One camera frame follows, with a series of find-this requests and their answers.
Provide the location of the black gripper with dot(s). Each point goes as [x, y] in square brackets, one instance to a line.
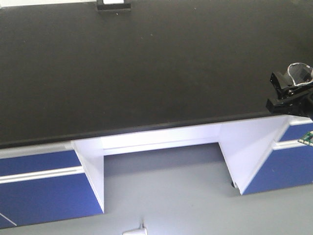
[292, 101]

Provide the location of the small clear glass beaker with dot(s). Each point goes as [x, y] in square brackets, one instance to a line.
[294, 72]

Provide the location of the green circuit board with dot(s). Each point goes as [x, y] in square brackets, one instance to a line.
[307, 139]

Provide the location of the black white power outlet box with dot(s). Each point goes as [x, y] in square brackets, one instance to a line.
[107, 5]

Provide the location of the white object on floor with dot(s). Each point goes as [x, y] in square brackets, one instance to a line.
[141, 230]

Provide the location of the blue cabinet left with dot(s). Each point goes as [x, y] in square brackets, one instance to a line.
[45, 183]

